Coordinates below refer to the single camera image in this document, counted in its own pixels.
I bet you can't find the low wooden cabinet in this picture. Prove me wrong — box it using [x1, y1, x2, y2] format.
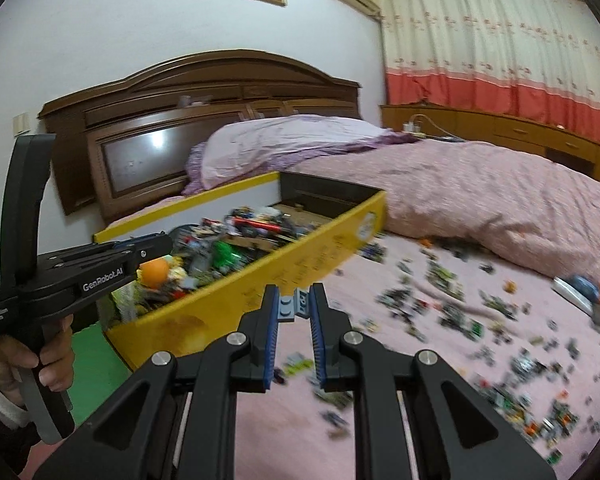
[379, 104, 600, 186]

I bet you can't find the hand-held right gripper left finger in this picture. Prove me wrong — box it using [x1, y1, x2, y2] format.
[32, 284, 281, 480]

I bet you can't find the brown wooden headboard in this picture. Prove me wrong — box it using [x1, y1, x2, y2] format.
[39, 49, 363, 226]

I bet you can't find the cream and red curtain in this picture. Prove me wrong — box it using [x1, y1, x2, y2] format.
[372, 0, 600, 133]

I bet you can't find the person's left forearm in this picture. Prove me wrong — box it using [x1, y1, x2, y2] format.
[0, 360, 33, 461]

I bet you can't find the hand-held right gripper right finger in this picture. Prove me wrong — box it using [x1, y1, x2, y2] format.
[309, 282, 556, 480]

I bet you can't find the person's left hand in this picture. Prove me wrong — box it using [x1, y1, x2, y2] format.
[0, 312, 76, 423]

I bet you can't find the green floor mat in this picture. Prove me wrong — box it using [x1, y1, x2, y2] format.
[70, 322, 141, 426]

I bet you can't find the blue-grey toy brick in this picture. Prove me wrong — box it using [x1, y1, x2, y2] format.
[275, 287, 312, 322]

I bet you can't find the light lilac pillow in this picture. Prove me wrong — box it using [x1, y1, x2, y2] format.
[200, 115, 396, 191]

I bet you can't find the white remote control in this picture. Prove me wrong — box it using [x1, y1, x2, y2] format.
[551, 276, 596, 313]

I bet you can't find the yellow cardboard box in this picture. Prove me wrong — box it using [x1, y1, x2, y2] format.
[92, 170, 388, 373]

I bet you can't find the pile of toy bricks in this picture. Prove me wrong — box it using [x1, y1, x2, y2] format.
[112, 205, 331, 323]

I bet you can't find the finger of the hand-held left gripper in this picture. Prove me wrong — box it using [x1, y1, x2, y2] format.
[124, 232, 174, 267]
[40, 239, 137, 267]

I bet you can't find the pink quilt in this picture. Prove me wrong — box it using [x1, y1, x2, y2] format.
[290, 137, 600, 286]

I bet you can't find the blue oval object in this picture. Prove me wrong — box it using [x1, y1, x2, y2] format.
[569, 274, 600, 301]

